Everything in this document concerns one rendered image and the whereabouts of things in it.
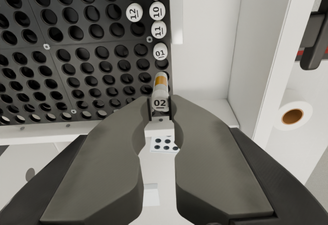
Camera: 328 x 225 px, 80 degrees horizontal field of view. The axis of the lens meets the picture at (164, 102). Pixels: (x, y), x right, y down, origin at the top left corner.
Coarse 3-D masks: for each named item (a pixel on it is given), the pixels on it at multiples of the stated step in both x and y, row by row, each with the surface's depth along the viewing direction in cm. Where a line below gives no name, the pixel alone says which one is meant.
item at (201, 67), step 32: (192, 0) 21; (224, 0) 22; (192, 32) 23; (224, 32) 23; (192, 64) 26; (224, 64) 26; (192, 96) 29; (224, 96) 29; (0, 128) 27; (32, 128) 26; (64, 128) 26; (160, 128) 25
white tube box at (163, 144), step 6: (150, 138) 44; (156, 138) 39; (162, 138) 39; (168, 138) 39; (150, 144) 40; (156, 144) 40; (162, 144) 40; (168, 144) 40; (174, 144) 40; (150, 150) 41; (156, 150) 41; (162, 150) 41; (168, 150) 41; (174, 150) 41
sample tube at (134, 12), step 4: (132, 4) 15; (136, 4) 15; (128, 8) 15; (132, 8) 15; (136, 8) 15; (140, 8) 15; (128, 12) 15; (132, 12) 15; (136, 12) 15; (140, 12) 15; (128, 16) 15; (132, 16) 15; (136, 16) 15; (140, 16) 15; (132, 20) 15; (136, 20) 15
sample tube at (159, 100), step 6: (162, 72) 17; (156, 78) 16; (162, 78) 15; (156, 84) 15; (162, 84) 14; (156, 90) 14; (162, 90) 13; (156, 96) 13; (162, 96) 13; (156, 102) 13; (162, 102) 13; (156, 108) 13; (162, 108) 13
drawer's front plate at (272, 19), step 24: (264, 0) 17; (288, 0) 13; (312, 0) 13; (240, 24) 22; (264, 24) 17; (288, 24) 14; (240, 48) 23; (264, 48) 17; (288, 48) 15; (240, 72) 23; (264, 72) 17; (288, 72) 16; (240, 96) 24; (264, 96) 18; (240, 120) 24; (264, 120) 19; (264, 144) 21
